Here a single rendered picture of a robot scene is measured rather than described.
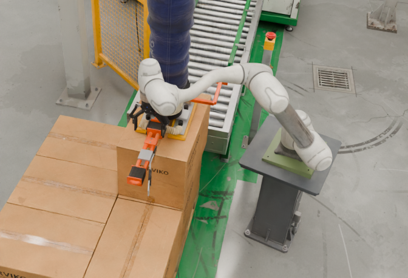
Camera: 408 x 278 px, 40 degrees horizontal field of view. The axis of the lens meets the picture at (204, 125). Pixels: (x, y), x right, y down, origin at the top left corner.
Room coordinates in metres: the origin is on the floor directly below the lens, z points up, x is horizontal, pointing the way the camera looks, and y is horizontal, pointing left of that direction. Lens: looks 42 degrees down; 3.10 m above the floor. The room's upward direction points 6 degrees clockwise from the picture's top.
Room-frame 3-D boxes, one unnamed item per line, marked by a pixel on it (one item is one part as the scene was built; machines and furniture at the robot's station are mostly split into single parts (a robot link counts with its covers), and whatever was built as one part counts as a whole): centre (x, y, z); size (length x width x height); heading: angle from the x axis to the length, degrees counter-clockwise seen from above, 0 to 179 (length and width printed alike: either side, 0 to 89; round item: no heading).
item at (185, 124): (2.43, 0.12, 0.97); 0.34 x 0.10 x 0.05; 172
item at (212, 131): (2.80, 0.18, 0.58); 0.70 x 0.03 x 0.06; 82
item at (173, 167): (2.43, 0.22, 0.74); 0.60 x 0.40 x 0.40; 170
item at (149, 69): (2.02, 0.26, 1.56); 0.13 x 0.11 x 0.16; 27
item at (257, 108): (3.30, -0.40, 0.50); 0.07 x 0.07 x 1.00; 82
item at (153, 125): (2.20, 0.25, 1.08); 0.10 x 0.08 x 0.06; 82
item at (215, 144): (2.80, 0.18, 0.47); 0.70 x 0.03 x 0.15; 82
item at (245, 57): (3.91, -0.30, 0.50); 2.31 x 0.05 x 0.19; 172
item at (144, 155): (1.98, 0.28, 1.07); 0.07 x 0.07 x 0.04; 82
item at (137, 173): (1.85, 0.30, 1.08); 0.08 x 0.07 x 0.05; 172
